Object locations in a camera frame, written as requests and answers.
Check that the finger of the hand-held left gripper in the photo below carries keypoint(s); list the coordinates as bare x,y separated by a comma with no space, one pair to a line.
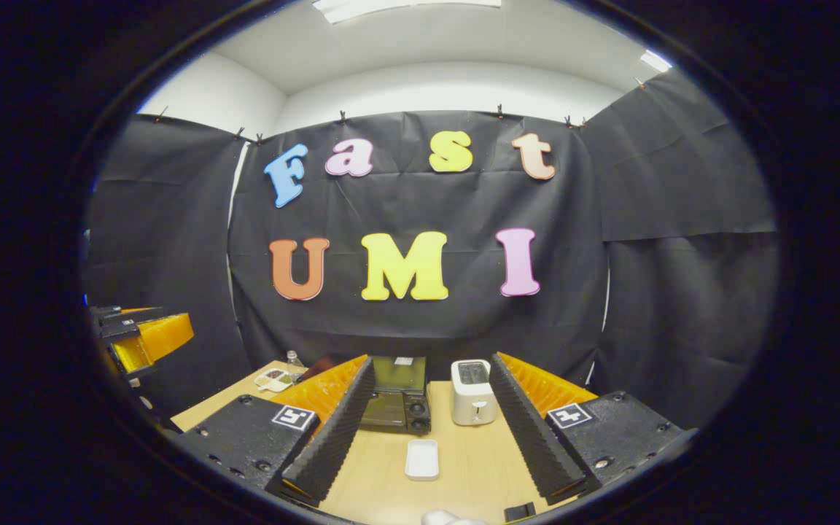
125,318
161,335

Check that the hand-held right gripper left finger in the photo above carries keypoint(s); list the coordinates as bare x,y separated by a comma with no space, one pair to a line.
334,430

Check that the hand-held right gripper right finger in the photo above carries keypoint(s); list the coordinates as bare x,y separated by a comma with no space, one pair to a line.
531,430

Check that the black electric oven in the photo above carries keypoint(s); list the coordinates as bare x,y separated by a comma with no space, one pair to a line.
398,408

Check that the white toaster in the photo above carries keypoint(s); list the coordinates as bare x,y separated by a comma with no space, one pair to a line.
473,401

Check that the white divided snack plate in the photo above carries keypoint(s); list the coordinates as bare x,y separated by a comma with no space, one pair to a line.
274,379

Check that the clear plastic water bottle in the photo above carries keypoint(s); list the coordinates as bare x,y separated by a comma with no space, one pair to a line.
294,359

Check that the white rectangular dish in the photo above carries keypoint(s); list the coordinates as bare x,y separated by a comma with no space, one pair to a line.
422,459

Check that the black backdrop cloth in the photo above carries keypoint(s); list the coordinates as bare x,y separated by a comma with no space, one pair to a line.
420,204

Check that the ceiling light panel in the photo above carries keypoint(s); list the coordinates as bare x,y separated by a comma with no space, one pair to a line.
391,7
655,60

